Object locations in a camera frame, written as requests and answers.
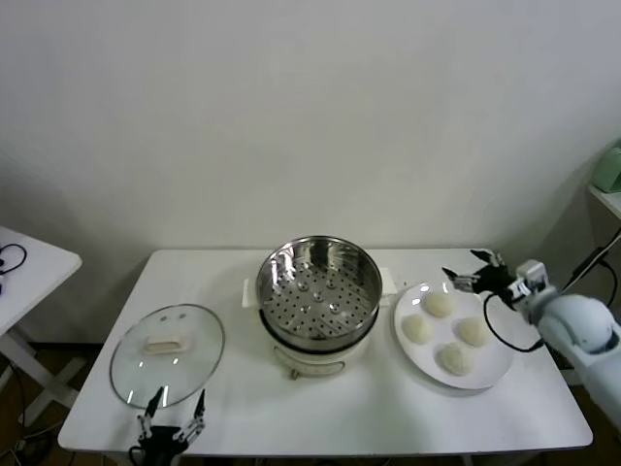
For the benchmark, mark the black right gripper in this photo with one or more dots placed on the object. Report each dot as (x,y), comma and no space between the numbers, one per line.
(492,284)

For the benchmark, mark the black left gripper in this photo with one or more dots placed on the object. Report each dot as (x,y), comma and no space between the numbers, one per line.
(160,439)

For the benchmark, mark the white steamed baozi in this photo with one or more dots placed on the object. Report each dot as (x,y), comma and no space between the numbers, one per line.
(439,305)
(418,329)
(473,331)
(456,359)

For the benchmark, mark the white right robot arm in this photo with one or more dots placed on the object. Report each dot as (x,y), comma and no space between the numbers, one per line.
(572,320)

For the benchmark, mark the white round plate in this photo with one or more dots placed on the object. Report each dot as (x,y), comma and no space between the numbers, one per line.
(485,369)

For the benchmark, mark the white shelf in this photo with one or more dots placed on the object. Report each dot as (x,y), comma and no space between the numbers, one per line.
(606,199)

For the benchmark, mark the pale green appliance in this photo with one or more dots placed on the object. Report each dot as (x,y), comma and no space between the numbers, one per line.
(611,170)

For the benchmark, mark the white side table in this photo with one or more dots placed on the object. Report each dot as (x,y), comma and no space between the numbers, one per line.
(39,272)

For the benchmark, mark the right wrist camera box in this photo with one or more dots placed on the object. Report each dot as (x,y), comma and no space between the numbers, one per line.
(531,274)

